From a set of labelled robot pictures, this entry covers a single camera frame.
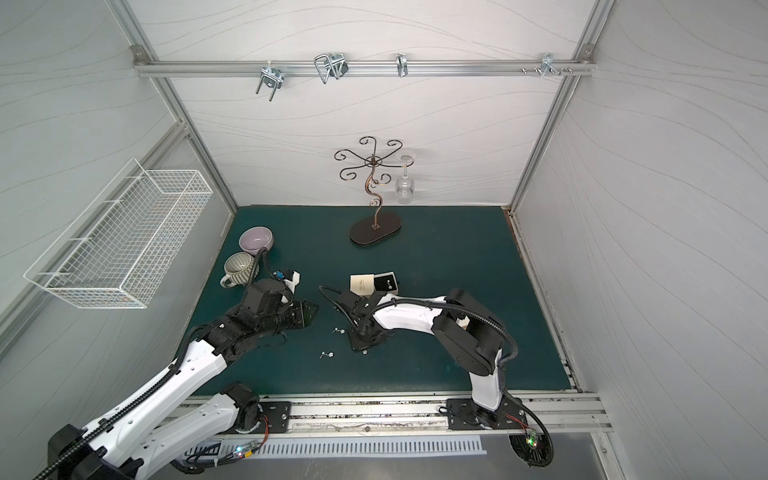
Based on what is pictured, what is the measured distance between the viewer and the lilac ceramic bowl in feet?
3.47

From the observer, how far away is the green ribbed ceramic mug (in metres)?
0.95

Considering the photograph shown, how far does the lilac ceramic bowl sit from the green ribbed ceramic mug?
1.6 inches
